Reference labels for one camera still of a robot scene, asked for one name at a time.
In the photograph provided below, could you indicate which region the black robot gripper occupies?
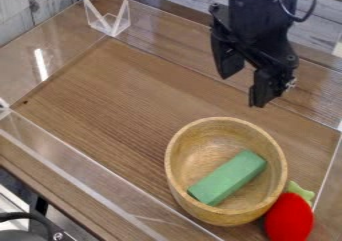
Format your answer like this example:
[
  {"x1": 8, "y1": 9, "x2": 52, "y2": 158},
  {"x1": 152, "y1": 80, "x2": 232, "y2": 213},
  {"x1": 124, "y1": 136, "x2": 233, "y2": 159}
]
[{"x1": 208, "y1": 0, "x2": 298, "y2": 108}]

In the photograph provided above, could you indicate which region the green rectangular block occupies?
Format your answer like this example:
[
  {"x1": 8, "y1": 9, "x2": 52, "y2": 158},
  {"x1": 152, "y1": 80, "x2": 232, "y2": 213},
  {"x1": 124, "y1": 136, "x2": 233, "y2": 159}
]
[{"x1": 187, "y1": 150, "x2": 267, "y2": 206}]

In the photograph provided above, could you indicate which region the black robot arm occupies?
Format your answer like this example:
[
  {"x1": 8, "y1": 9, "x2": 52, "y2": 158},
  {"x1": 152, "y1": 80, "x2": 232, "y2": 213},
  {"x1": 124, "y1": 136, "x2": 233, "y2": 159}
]
[{"x1": 208, "y1": 0, "x2": 299, "y2": 108}]

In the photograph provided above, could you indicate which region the brown wooden bowl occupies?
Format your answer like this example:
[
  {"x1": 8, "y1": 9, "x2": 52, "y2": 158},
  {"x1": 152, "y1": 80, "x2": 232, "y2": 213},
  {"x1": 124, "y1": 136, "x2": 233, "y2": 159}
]
[{"x1": 164, "y1": 117, "x2": 287, "y2": 226}]

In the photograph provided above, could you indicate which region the red plush strawberry toy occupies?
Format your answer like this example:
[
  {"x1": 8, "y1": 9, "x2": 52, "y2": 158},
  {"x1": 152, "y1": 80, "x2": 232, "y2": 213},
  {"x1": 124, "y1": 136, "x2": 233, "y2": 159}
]
[{"x1": 264, "y1": 181, "x2": 315, "y2": 241}]

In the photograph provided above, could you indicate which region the clear acrylic corner bracket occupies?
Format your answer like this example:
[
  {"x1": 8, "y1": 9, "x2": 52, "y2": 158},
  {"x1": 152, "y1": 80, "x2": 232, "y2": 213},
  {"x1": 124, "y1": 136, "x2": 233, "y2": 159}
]
[{"x1": 83, "y1": 0, "x2": 131, "y2": 37}]

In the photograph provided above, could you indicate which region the clear acrylic tray wall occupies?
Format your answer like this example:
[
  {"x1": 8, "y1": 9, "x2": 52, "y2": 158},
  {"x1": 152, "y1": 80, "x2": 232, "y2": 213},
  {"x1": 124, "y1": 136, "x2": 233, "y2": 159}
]
[{"x1": 0, "y1": 98, "x2": 223, "y2": 241}]

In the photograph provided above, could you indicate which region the black cable on floor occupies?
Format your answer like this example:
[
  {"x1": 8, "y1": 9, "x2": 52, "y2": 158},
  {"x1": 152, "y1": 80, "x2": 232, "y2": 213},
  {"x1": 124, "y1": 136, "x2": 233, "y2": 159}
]
[{"x1": 0, "y1": 211, "x2": 54, "y2": 241}]

